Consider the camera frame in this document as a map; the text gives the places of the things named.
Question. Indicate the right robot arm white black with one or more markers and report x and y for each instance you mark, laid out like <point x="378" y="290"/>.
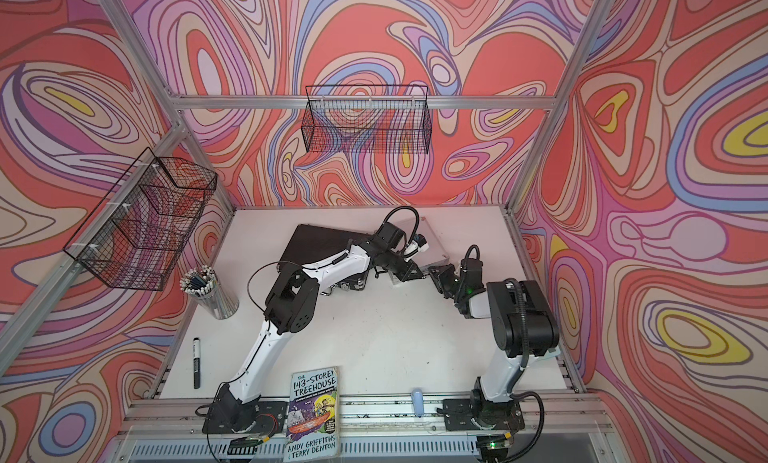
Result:
<point x="523" y="325"/>

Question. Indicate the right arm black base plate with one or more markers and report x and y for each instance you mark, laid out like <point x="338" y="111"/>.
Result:
<point x="478" y="413"/>

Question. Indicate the black wire basket back wall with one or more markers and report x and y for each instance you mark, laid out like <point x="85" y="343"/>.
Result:
<point x="367" y="119"/>

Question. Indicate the silver aluminium poker case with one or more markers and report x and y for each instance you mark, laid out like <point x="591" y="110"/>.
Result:
<point x="431" y="254"/>

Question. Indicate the black wire basket wall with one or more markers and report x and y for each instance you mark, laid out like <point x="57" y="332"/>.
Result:
<point x="138" y="231"/>
<point x="367" y="119"/>

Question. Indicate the black wire basket left wall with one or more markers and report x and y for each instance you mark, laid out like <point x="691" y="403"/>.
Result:
<point x="138" y="231"/>

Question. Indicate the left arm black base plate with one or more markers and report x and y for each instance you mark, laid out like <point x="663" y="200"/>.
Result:
<point x="227" y="414"/>

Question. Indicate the small light blue tube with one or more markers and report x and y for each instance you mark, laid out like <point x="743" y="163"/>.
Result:
<point x="417" y="400"/>

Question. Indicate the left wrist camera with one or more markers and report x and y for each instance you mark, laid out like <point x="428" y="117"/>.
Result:
<point x="388" y="236"/>

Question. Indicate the treehouse paperback book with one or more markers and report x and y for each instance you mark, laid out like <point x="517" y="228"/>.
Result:
<point x="312" y="422"/>

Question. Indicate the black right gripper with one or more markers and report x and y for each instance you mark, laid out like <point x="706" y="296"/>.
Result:
<point x="440" y="277"/>

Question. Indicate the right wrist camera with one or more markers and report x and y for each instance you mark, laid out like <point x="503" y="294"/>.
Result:
<point x="470" y="277"/>

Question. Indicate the aluminium frame rail front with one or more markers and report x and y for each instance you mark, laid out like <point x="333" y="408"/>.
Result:
<point x="373" y="415"/>

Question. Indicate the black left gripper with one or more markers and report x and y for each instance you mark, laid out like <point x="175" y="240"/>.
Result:
<point x="409" y="274"/>

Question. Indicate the black marker pen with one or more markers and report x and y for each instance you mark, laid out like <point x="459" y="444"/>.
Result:
<point x="196" y="353"/>

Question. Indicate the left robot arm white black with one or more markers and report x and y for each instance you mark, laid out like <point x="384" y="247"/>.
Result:
<point x="291" y="304"/>

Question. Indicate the silver pencil cup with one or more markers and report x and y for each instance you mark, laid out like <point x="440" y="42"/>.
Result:
<point x="204" y="287"/>

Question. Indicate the black poker case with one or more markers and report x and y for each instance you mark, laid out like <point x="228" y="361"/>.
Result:
<point x="310" y="244"/>

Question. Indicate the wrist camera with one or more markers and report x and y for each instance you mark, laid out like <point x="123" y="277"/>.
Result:
<point x="470" y="277"/>
<point x="388" y="236"/>

